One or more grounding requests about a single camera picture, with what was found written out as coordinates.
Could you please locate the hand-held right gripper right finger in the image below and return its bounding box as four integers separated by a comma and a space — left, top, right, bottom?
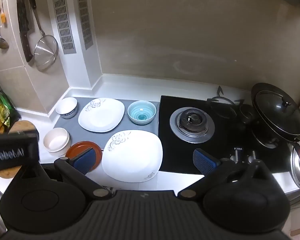
177, 149, 268, 200

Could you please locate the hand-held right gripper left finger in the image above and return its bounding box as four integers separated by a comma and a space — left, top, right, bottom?
54, 147, 113, 202

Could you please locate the round orange plate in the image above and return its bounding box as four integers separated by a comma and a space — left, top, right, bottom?
65, 141, 102, 173

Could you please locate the white square floral plate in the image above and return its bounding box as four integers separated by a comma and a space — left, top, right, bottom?
77, 98, 125, 133
101, 130, 164, 183

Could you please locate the white plate with dark rim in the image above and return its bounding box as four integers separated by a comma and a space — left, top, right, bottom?
55, 97, 78, 119

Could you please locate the round wooden cutting board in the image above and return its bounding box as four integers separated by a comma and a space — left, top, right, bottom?
0, 120, 37, 180

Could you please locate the grey mat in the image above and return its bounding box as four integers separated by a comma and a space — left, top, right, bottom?
52, 97, 161, 153

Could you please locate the black glass gas stove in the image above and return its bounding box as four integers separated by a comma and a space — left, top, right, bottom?
157, 95, 293, 174

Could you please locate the silver ringed stove burner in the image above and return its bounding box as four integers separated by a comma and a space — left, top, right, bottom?
170, 107, 215, 144
252, 130, 283, 149

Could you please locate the green snack bag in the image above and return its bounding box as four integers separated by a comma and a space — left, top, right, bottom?
0, 89, 22, 120

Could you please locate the black pan support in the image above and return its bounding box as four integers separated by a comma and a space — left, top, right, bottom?
207, 86, 246, 119

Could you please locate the blue ringed bowl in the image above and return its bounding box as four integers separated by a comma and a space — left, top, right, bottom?
127, 100, 157, 125

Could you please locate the metal mesh strainer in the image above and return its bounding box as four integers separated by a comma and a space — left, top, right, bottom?
27, 0, 59, 72

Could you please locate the metal ladle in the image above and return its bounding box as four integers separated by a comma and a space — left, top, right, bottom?
0, 0, 10, 50

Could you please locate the cleaver knife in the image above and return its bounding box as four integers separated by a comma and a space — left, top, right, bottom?
16, 0, 36, 63

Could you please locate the metal vent grille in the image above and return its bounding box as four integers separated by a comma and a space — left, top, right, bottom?
52, 0, 77, 55

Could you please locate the black wok with brown handle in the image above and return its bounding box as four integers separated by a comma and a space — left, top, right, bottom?
251, 82, 300, 173

